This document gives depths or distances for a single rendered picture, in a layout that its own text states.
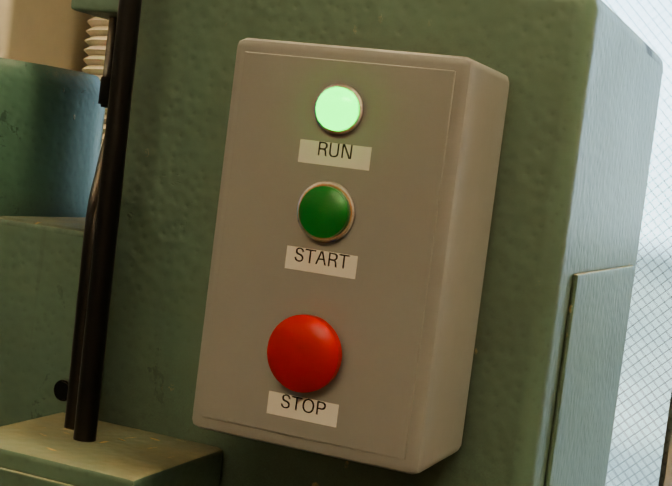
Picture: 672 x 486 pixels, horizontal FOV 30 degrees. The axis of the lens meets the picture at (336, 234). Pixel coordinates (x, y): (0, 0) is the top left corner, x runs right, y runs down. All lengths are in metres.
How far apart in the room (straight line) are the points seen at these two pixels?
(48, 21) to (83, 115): 1.56
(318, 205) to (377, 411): 0.08
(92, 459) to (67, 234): 0.16
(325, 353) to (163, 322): 0.13
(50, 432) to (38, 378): 0.10
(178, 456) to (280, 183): 0.13
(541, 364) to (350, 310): 0.09
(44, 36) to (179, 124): 1.72
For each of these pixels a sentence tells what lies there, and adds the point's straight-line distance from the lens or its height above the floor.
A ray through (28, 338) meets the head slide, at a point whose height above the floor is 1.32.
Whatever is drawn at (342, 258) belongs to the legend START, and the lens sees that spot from 0.48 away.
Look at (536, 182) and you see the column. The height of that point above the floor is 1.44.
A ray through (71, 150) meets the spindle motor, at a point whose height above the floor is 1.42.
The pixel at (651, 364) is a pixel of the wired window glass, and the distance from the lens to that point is 2.02.
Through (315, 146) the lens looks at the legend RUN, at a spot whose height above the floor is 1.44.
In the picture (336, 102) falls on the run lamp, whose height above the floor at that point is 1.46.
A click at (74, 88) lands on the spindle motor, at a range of 0.74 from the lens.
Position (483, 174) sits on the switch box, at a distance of 0.50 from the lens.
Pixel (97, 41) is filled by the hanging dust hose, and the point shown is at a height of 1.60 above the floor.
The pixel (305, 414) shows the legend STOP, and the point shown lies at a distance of 0.49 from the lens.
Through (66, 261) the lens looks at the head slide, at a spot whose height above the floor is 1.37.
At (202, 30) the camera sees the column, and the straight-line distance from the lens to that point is 0.59.
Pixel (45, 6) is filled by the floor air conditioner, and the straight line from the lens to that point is 2.30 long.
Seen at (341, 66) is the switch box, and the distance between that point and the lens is 0.49.
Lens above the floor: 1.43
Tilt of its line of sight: 3 degrees down
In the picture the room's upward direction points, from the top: 7 degrees clockwise
